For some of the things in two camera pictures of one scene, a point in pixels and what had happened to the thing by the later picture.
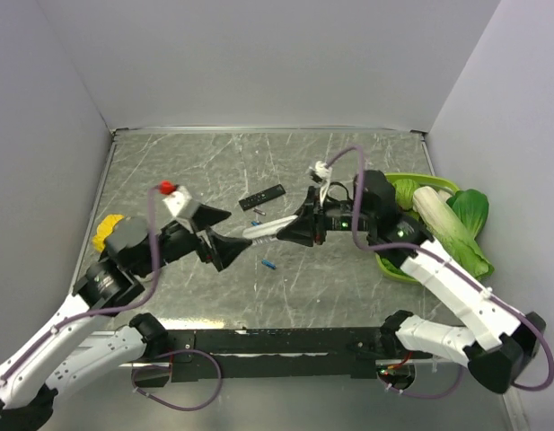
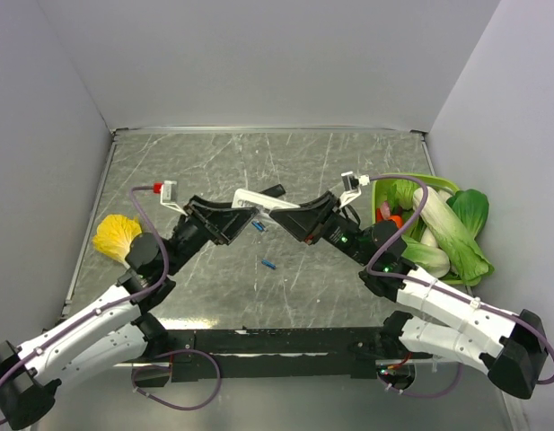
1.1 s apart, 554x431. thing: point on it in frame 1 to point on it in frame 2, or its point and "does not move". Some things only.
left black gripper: (224, 249) to (219, 222)
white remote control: (268, 229) to (244, 198)
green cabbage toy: (404, 189) does not move
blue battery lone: (268, 264) does not move
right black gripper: (308, 225) to (310, 222)
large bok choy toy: (453, 220) does not move
